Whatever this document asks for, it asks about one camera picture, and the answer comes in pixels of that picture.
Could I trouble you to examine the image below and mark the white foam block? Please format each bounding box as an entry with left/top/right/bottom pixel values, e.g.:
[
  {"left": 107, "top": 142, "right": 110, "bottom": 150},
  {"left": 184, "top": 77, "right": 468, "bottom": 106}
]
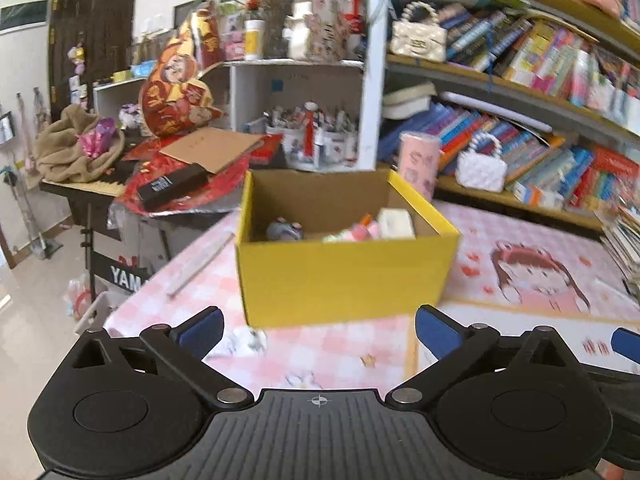
[{"left": 376, "top": 208, "right": 416, "bottom": 240}]

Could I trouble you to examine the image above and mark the pink plush chick toy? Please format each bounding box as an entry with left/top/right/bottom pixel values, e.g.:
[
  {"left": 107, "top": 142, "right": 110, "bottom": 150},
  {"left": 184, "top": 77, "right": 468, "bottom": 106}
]
[{"left": 322, "top": 214, "right": 381, "bottom": 243}]

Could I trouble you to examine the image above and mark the sticker sheet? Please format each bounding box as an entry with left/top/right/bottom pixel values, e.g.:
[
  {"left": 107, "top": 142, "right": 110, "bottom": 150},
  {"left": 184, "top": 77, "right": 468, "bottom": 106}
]
[{"left": 217, "top": 326, "right": 268, "bottom": 358}]

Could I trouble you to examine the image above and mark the white ruler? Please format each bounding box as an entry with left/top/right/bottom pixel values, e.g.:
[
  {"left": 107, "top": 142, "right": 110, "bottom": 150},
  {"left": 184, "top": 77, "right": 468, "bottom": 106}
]
[{"left": 166, "top": 231, "right": 234, "bottom": 299}]

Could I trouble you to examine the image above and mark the stack of papers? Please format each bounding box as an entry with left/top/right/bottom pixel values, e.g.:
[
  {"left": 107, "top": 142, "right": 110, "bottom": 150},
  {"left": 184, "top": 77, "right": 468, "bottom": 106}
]
[{"left": 601, "top": 204, "right": 640, "bottom": 300}]

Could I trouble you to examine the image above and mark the yellow cardboard box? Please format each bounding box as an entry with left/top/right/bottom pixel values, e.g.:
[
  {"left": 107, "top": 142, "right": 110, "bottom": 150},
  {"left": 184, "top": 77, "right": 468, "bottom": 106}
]
[{"left": 235, "top": 170, "right": 461, "bottom": 328}]

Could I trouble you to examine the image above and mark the orange white small box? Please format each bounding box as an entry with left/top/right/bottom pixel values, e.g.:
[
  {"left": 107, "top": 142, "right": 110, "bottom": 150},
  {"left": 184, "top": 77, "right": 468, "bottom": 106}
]
[{"left": 513, "top": 182, "right": 564, "bottom": 210}]

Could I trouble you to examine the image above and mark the keyboard stand with Yamaha label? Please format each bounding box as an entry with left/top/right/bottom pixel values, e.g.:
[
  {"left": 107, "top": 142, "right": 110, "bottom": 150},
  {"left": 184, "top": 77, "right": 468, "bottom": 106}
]
[{"left": 38, "top": 179, "right": 151, "bottom": 302}]

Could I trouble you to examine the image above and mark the black rectangular case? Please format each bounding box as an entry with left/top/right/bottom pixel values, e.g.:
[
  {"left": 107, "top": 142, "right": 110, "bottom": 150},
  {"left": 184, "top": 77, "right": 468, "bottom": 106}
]
[{"left": 138, "top": 164, "right": 208, "bottom": 211}]

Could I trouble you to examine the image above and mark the white quilted pearl handbag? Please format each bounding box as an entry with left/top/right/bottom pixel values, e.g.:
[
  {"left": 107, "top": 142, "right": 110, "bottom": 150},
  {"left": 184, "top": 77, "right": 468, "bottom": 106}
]
[{"left": 454, "top": 132, "right": 508, "bottom": 193}]

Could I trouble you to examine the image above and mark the pink cylindrical container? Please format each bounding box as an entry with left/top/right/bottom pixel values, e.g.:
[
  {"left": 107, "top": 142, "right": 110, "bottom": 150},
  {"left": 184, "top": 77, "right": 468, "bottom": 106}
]
[{"left": 397, "top": 131, "right": 442, "bottom": 202}]

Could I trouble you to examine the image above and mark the brown cardboard sheet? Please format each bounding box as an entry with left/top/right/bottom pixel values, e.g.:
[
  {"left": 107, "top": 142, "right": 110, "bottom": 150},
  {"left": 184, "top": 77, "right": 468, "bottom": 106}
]
[{"left": 160, "top": 127, "right": 262, "bottom": 174}]

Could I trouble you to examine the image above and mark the brown plush blanket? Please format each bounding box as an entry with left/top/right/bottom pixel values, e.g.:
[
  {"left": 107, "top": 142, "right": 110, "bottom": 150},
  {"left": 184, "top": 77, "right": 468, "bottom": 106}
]
[{"left": 35, "top": 104, "right": 125, "bottom": 183}]

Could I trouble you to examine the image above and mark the pen holder cup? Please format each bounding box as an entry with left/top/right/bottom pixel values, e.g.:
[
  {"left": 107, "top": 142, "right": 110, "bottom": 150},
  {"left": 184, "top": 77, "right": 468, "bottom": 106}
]
[{"left": 262, "top": 101, "right": 359, "bottom": 172}]

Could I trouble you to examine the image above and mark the red cartoon paper decoration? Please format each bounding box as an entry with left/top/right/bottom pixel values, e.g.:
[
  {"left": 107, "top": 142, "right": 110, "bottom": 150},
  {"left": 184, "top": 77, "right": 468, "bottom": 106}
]
[{"left": 139, "top": 4, "right": 224, "bottom": 136}]

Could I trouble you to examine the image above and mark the wooden bookshelf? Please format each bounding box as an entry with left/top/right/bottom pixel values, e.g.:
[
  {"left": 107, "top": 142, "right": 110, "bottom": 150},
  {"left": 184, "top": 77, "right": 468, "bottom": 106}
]
[{"left": 370, "top": 0, "right": 639, "bottom": 232}]

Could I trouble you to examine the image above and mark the beige pearl handbag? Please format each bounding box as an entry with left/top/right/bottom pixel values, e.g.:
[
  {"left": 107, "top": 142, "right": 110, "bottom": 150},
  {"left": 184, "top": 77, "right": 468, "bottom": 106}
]
[{"left": 390, "top": 1, "right": 447, "bottom": 63}]

